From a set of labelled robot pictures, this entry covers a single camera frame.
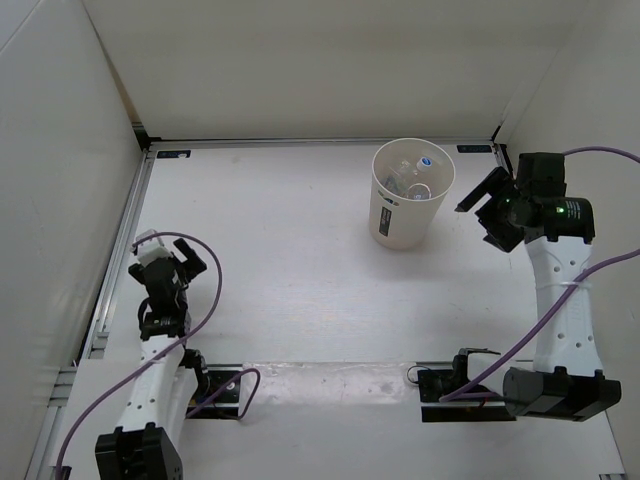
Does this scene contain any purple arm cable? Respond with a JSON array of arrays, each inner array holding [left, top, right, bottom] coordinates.
[[438, 145, 640, 404], [52, 232, 262, 480]]

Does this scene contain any green white label water bottle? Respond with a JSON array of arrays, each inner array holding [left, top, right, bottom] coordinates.
[[381, 160, 413, 197]]

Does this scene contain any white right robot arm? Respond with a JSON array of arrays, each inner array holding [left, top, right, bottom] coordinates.
[[439, 167, 622, 422]]

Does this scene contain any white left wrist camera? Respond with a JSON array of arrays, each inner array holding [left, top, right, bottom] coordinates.
[[132, 237, 172, 267]]

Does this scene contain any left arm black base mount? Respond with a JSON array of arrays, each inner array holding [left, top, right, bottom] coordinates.
[[184, 363, 246, 420]]

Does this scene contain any cream plastic bin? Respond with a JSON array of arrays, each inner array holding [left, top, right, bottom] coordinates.
[[369, 138, 456, 250]]

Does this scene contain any blue corner sticker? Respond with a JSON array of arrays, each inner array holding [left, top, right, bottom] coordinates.
[[456, 144, 493, 154], [156, 150, 191, 159]]

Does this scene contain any clear unlabelled plastic bottle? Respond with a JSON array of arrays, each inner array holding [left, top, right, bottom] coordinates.
[[412, 157, 434, 177]]

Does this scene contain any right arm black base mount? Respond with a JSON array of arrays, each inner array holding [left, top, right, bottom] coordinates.
[[407, 360, 516, 422]]

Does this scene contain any blue label clear water bottle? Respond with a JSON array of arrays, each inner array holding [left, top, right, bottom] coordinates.
[[406, 183, 433, 201]]

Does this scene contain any aluminium table edge rail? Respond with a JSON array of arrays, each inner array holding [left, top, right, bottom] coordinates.
[[23, 144, 151, 479]]

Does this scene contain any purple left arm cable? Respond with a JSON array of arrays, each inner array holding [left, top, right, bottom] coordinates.
[[52, 232, 262, 480]]

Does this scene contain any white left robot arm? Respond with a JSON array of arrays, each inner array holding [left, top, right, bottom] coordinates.
[[95, 230, 211, 479]]

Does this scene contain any blue corner sticker left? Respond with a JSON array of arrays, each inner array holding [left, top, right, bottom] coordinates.
[[156, 150, 191, 159]]

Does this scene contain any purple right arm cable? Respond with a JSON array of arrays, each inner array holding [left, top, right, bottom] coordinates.
[[438, 145, 640, 404]]

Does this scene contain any blue corner sticker right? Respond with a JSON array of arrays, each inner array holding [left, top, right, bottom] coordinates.
[[456, 144, 493, 154]]

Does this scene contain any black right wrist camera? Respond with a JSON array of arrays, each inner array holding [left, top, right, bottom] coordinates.
[[515, 152, 567, 198]]

